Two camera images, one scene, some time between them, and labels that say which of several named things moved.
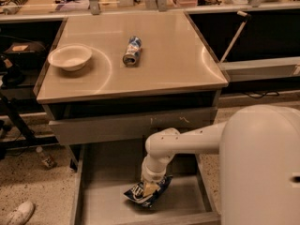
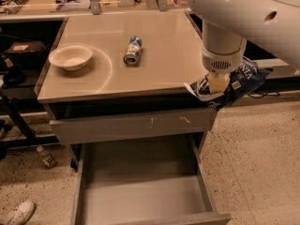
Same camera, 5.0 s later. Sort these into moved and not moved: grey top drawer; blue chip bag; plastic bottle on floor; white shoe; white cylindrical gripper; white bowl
Moved: blue chip bag; white cylindrical gripper
Not moved: white bowl; white shoe; grey top drawer; plastic bottle on floor
